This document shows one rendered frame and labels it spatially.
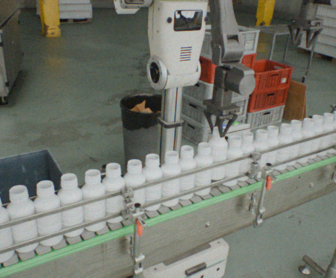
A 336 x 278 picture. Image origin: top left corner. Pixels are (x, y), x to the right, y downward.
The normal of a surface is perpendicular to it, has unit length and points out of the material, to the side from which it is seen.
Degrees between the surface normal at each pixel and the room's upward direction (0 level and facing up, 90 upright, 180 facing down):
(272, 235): 0
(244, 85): 88
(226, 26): 63
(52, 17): 90
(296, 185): 90
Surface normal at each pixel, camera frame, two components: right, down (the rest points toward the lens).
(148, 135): 0.09, 0.50
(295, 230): 0.06, -0.90
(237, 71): -0.86, 0.16
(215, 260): 0.52, 0.40
